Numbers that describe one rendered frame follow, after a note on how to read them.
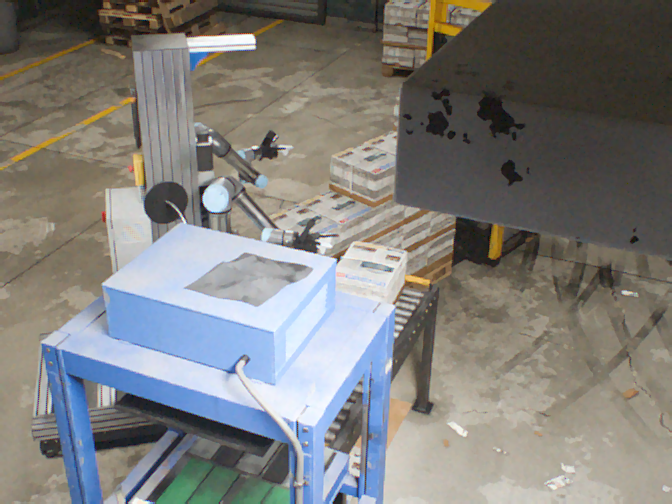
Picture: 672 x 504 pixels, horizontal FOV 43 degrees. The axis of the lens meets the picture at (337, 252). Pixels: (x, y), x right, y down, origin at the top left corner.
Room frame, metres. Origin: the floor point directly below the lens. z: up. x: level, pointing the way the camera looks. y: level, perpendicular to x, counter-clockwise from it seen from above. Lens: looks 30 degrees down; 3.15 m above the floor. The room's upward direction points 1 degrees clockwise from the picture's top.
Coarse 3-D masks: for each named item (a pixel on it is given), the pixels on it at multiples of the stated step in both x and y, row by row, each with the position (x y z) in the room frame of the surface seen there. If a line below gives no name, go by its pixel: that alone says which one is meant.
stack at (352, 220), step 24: (336, 192) 4.79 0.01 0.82; (288, 216) 4.44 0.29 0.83; (312, 216) 4.45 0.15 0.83; (336, 216) 4.46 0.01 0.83; (360, 216) 4.48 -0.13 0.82; (384, 216) 4.65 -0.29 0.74; (408, 216) 4.81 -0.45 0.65; (336, 240) 4.32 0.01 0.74; (360, 240) 4.49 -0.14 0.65; (384, 240) 4.64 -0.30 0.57; (408, 240) 4.82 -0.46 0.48; (336, 264) 4.33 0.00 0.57; (408, 264) 4.83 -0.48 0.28
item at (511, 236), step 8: (488, 224) 5.48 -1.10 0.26; (504, 232) 5.39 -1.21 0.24; (512, 232) 5.47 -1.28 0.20; (520, 232) 5.55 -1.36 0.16; (528, 232) 5.62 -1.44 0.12; (504, 240) 5.40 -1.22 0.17; (512, 240) 5.46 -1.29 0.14; (520, 240) 5.55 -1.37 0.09; (528, 240) 5.68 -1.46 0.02; (504, 248) 5.40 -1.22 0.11; (512, 248) 5.50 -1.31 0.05
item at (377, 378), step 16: (384, 304) 2.43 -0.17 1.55; (384, 352) 2.36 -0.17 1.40; (368, 368) 2.38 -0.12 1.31; (384, 368) 2.36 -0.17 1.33; (368, 384) 2.38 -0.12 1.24; (384, 384) 2.36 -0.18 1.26; (368, 400) 2.38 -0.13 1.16; (384, 400) 2.37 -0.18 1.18; (368, 416) 2.38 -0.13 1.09; (384, 416) 2.38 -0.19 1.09; (368, 432) 2.38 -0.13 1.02; (384, 432) 2.39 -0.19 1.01; (368, 448) 2.38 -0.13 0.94; (384, 448) 2.40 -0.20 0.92; (368, 464) 2.38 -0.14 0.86; (384, 464) 2.41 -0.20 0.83; (368, 480) 2.37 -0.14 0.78; (384, 480) 2.42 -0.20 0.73
